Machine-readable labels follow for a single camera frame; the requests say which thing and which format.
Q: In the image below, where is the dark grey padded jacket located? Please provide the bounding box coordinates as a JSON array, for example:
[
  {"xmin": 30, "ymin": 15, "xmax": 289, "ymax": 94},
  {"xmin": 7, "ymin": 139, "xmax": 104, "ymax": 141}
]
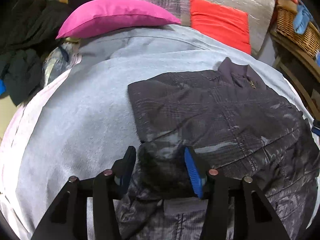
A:
[{"xmin": 117, "ymin": 59, "xmax": 319, "ymax": 239}]

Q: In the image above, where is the dark clothes pile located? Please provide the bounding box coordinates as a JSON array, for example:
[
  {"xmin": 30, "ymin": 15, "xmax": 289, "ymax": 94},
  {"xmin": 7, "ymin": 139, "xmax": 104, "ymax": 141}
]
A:
[{"xmin": 1, "ymin": 0, "xmax": 72, "ymax": 105}]

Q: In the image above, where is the white pink bed sheet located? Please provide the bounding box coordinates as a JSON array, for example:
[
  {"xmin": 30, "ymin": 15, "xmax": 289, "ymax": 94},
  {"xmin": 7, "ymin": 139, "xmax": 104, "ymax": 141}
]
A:
[{"xmin": 1, "ymin": 54, "xmax": 87, "ymax": 239}]

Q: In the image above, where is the light grey bed blanket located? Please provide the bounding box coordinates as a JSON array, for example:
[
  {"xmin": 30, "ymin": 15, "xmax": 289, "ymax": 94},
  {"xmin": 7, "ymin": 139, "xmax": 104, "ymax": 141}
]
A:
[{"xmin": 15, "ymin": 24, "xmax": 313, "ymax": 240}]

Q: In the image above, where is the blue garment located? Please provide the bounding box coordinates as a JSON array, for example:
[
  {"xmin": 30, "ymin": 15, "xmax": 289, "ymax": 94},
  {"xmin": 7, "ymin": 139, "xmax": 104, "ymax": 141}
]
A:
[{"xmin": 0, "ymin": 80, "xmax": 7, "ymax": 95}]

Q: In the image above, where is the floral patterned pillow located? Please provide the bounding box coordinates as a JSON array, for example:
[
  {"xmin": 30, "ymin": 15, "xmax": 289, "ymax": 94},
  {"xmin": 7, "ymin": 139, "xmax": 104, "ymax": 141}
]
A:
[{"xmin": 42, "ymin": 37, "xmax": 82, "ymax": 87}]

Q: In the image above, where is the wicker basket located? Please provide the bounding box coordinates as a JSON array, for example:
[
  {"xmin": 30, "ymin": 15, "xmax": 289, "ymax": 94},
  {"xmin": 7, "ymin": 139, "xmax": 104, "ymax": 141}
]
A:
[{"xmin": 271, "ymin": 4, "xmax": 320, "ymax": 61}]

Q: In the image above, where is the red pillow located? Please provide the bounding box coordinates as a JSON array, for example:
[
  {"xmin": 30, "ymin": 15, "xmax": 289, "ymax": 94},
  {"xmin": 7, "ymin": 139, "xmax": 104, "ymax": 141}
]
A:
[{"xmin": 189, "ymin": 0, "xmax": 251, "ymax": 54}]

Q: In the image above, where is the light blue cloth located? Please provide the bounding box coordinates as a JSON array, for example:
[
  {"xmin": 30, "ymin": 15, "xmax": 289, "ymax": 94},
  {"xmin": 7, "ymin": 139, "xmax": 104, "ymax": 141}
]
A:
[{"xmin": 293, "ymin": 4, "xmax": 313, "ymax": 35}]

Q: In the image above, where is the magenta pillow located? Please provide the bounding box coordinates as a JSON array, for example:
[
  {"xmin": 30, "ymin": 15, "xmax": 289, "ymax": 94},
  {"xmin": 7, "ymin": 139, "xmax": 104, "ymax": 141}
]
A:
[{"xmin": 56, "ymin": 0, "xmax": 181, "ymax": 39}]

